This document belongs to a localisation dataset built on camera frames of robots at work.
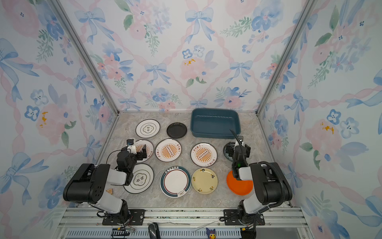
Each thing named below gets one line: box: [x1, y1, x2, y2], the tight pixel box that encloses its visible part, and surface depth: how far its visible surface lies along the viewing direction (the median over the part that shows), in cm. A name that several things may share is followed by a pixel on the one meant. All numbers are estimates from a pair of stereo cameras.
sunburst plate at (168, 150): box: [154, 137, 183, 163], surface depth 100 cm
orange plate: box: [226, 170, 254, 196], surface depth 83 cm
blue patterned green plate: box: [223, 141, 236, 162], surface depth 88 cm
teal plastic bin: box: [190, 108, 242, 140], surface depth 116 cm
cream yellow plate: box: [191, 167, 219, 195], surface depth 87 cm
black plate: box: [166, 122, 188, 139], surface depth 109 cm
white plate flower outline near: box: [123, 163, 155, 195], surface depth 87 cm
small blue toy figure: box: [205, 227, 216, 239], surface depth 70 cm
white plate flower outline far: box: [135, 119, 161, 139], surface depth 112 cm
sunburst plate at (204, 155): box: [190, 142, 219, 168], surface depth 97 cm
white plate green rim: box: [159, 165, 192, 199], surface depth 86 cm
